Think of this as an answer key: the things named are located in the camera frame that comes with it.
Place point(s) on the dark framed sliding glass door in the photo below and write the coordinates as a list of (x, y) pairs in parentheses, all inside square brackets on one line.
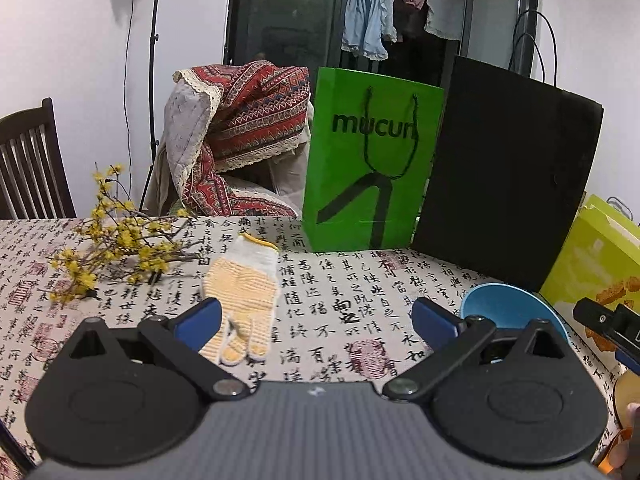
[(280, 10)]

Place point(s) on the black paper bag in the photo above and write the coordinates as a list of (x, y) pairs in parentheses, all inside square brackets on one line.
[(500, 185)]

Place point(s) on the hanging white garment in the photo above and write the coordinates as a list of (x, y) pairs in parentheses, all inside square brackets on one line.
[(445, 15)]

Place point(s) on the green paper bag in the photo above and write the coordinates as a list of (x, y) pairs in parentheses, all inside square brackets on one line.
[(340, 185)]

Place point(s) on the yellow flower branch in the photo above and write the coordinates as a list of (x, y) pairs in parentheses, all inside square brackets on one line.
[(125, 235)]

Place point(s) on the blue bowl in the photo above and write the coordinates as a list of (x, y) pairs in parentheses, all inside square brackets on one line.
[(505, 305)]

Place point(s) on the dark wooden chair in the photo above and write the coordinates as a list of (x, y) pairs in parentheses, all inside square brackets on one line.
[(30, 120)]

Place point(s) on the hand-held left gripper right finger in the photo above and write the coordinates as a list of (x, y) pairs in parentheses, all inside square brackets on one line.
[(432, 322)]

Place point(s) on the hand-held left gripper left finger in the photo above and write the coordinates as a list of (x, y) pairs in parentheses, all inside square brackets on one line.
[(197, 325)]

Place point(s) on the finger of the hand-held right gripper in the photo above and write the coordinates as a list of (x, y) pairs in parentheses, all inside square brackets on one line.
[(600, 317)]

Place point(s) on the red patterned blanket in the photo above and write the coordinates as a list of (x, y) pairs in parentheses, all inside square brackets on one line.
[(260, 110)]

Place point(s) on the hanging blue shirt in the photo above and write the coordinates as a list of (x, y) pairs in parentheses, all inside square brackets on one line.
[(367, 15)]

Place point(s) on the white yellow dotted glove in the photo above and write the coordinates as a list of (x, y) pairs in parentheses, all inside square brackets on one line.
[(240, 280)]

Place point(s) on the yellow green snack box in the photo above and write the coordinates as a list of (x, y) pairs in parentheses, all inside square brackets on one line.
[(590, 260)]

